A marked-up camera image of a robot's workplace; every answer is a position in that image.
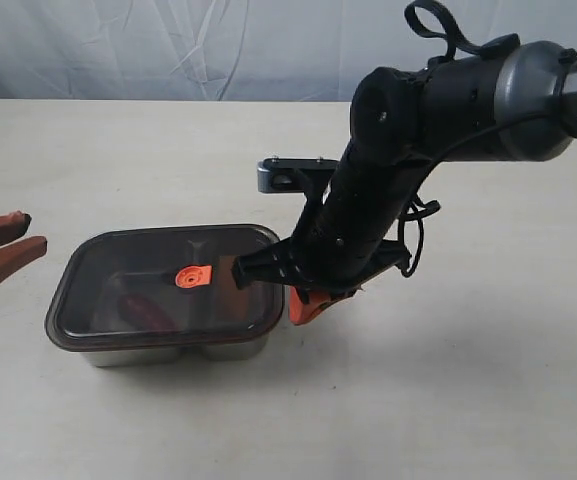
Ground red toy sausage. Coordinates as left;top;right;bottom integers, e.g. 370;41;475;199
117;294;177;333

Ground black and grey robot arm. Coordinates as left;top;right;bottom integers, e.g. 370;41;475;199
231;34;577;325

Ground dark lid with orange seal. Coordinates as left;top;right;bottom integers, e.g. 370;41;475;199
43;223;286;351

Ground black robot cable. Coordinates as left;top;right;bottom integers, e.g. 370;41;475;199
397;194;442;279

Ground steel two-compartment lunch box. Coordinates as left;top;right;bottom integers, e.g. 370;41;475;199
45;299;287;369

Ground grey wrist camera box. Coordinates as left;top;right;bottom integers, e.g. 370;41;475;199
257;157;338;195

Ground yellow toy cheese wedge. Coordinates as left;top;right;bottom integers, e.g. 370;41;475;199
217;256;249;322

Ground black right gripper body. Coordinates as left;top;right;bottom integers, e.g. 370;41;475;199
232;199;412;296

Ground grey-blue wrinkled backdrop cloth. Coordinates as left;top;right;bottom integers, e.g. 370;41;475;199
0;0;577;103

